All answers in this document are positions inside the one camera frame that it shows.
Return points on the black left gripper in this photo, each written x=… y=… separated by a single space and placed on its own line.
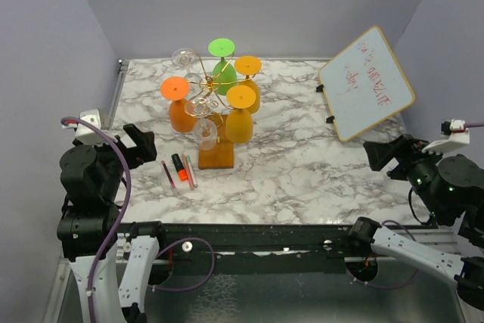
x=145 y=147

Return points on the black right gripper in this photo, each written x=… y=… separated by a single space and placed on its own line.
x=405 y=147

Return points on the clear wine glass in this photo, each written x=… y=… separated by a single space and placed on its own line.
x=185 y=58
x=205 y=131

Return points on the orange plastic wine glass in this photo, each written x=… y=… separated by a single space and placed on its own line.
x=176 y=89

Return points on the green plastic wine glass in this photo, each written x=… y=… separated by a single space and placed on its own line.
x=224 y=74

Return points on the yellow plastic wine glass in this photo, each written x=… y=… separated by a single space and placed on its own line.
x=249 y=66

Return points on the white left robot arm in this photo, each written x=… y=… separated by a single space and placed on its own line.
x=91 y=176

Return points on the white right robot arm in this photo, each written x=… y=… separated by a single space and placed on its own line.
x=451 y=188

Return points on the wooden rack base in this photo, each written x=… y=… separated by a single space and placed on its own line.
x=222 y=155

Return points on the pink pen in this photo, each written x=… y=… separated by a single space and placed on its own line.
x=168 y=175

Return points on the orange highlighter marker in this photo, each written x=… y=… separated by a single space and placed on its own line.
x=179 y=167

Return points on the green white pen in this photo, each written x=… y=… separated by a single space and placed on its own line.
x=189 y=168

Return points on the yellow-framed whiteboard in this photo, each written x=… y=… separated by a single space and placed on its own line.
x=364 y=85

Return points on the gold wire glass rack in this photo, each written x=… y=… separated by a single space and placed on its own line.
x=208 y=90

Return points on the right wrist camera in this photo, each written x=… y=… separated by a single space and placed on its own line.
x=455 y=135

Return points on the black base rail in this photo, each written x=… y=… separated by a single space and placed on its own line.
x=235 y=249

